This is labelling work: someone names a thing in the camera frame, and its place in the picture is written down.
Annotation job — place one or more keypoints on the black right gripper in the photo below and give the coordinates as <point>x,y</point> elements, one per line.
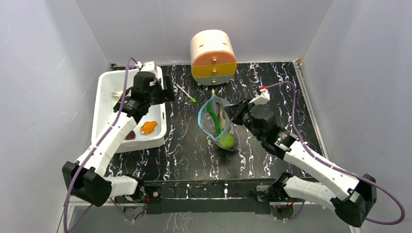
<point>238,112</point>

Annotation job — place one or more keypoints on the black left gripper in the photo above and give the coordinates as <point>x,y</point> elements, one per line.
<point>166,95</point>

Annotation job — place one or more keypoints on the grey toy fish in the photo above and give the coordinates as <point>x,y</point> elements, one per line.
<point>222,116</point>

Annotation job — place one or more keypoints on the clear zip top bag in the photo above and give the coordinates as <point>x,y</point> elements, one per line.
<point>205,121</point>

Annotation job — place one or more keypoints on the green toy chili pepper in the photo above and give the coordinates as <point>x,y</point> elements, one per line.
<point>214,118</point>

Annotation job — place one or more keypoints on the green toy apple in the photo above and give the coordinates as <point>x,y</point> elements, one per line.
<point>226,140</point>

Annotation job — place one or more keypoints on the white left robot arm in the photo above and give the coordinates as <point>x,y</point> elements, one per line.
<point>85,178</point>

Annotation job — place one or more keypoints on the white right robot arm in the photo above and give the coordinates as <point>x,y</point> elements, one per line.
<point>349,197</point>

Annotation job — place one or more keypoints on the orange toy food piece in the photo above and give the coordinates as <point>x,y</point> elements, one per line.
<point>148,127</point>

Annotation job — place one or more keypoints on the green white pen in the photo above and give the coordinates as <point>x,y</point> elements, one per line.
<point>192,99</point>

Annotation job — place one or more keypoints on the cream toy garlic piece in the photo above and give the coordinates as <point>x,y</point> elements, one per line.
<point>116,94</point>

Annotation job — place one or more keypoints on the round orange drawer cabinet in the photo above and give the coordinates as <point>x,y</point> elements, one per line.
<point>213,60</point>

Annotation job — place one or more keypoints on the white plastic bin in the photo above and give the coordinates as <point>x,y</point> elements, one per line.
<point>110,82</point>

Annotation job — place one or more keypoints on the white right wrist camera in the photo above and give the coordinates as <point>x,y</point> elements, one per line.
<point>263,96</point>

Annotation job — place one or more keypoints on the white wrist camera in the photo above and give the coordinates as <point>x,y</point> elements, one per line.
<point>151,67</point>
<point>263,96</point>

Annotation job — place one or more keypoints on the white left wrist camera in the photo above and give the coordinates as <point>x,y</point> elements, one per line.
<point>151,67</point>

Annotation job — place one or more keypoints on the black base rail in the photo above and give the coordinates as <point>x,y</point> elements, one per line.
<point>214,196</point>

